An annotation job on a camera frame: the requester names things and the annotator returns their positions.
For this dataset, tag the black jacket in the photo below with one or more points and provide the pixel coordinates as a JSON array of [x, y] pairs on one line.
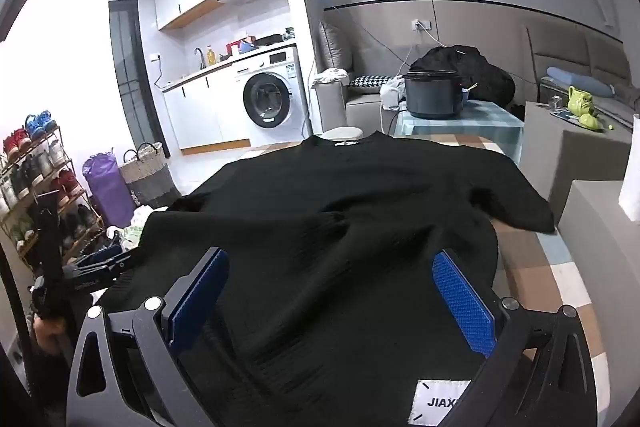
[[485, 72]]

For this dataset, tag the green teapot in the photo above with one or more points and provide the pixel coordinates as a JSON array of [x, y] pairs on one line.
[[580, 104]]

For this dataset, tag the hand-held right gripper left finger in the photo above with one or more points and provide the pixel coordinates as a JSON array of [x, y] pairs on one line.
[[200, 297]]

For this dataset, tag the shoe rack with shoes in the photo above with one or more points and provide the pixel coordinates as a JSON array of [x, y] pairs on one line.
[[45, 187]]

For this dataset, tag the wall outlet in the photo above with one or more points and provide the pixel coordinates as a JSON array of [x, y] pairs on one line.
[[421, 25]]

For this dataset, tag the woven laundry basket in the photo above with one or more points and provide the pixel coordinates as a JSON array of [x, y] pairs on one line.
[[147, 177]]

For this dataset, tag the pale crumpled clothes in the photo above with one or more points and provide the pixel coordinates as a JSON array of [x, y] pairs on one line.
[[395, 92]]

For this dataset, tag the purple bag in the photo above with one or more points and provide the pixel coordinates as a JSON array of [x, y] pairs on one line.
[[107, 192]]

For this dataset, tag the white plastic bag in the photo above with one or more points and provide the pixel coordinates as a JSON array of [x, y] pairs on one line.
[[147, 219]]

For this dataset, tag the person's left hand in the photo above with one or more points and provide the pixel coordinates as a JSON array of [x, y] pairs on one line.
[[47, 332]]

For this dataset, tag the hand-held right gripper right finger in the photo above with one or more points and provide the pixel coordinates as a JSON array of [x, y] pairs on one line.
[[462, 302]]

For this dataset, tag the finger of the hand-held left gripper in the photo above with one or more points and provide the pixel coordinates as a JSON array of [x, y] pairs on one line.
[[112, 259]]

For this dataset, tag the checkered blanket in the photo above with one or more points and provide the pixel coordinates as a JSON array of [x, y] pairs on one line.
[[550, 277]]

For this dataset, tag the round grey stool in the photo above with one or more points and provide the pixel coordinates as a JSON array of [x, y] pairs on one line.
[[342, 133]]

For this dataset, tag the blue pillow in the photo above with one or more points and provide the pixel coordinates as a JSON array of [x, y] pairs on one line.
[[580, 82]]

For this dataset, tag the grey sofa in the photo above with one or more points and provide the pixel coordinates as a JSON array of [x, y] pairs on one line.
[[360, 107]]

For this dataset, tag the dark cooking pot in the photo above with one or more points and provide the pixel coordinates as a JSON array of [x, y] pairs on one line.
[[432, 94]]

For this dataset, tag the grey pillow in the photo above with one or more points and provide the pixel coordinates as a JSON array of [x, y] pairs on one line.
[[334, 49]]

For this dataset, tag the yellow bottle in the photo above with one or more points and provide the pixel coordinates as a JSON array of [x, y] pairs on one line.
[[211, 57]]

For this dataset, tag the low grey cabinet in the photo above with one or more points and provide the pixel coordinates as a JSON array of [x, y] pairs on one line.
[[560, 157]]

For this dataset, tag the black kitchen faucet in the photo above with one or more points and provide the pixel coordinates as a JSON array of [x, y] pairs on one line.
[[201, 57]]

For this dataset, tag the white washing machine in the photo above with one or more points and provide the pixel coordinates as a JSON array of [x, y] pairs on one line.
[[272, 102]]

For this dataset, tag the white kitchen base cabinets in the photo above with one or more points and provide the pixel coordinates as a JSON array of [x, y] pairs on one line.
[[200, 112]]

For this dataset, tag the houndstooth cushion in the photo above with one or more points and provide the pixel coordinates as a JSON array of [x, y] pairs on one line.
[[370, 82]]

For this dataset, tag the white cloth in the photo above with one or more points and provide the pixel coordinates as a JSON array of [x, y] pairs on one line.
[[330, 77]]

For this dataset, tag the black framed door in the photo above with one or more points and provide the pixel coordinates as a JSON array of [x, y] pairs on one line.
[[132, 72]]

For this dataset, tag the black knit sweater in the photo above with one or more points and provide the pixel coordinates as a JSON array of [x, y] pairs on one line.
[[325, 257]]

